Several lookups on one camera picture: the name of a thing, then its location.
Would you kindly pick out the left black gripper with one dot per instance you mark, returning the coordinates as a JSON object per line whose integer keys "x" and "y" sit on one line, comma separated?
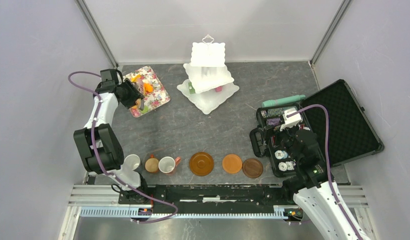
{"x": 135, "y": 94}

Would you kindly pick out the yellow cake slice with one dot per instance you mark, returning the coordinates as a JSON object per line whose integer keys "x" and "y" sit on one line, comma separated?
{"x": 135, "y": 78}

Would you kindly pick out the green square cake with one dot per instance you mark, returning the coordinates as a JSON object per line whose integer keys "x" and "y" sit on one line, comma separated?
{"x": 191, "y": 88}

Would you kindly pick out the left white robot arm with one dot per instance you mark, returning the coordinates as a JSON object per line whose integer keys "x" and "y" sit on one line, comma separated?
{"x": 96, "y": 142}

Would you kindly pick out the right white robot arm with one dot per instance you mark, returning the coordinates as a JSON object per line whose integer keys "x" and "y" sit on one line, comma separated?
{"x": 314, "y": 189}

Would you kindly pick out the floral rectangular tray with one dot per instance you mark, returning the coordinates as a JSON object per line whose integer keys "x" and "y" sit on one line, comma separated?
{"x": 155, "y": 94}

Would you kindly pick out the green round macaron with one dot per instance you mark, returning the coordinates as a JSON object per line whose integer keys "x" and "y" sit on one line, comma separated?
{"x": 144, "y": 110}

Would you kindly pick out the black open carrying case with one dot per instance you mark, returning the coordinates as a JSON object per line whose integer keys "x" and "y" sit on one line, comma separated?
{"x": 348, "y": 132}

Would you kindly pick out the dark brown wooden coaster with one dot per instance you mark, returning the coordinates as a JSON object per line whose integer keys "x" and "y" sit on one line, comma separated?
{"x": 252, "y": 168}

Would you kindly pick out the light orange wooden coaster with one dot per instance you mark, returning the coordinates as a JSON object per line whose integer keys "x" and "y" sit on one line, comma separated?
{"x": 232, "y": 163}

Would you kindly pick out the orange mug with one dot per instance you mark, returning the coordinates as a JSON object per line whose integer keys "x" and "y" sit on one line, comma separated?
{"x": 152, "y": 164}

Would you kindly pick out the white three-tier dessert stand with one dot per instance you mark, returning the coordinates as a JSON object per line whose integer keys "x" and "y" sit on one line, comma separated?
{"x": 207, "y": 70}

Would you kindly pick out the large brown wooden saucer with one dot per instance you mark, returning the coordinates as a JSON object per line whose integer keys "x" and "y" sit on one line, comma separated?
{"x": 201, "y": 164}

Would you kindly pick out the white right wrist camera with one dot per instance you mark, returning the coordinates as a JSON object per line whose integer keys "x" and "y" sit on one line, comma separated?
{"x": 291, "y": 118}

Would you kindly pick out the teal cylindrical handle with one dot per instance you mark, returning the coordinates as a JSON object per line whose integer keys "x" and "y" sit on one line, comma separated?
{"x": 282, "y": 101}

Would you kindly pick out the white mug pink handle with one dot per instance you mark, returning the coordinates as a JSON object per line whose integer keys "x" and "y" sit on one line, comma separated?
{"x": 167, "y": 164}

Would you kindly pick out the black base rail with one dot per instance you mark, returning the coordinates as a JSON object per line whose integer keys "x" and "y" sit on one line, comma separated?
{"x": 224, "y": 200}

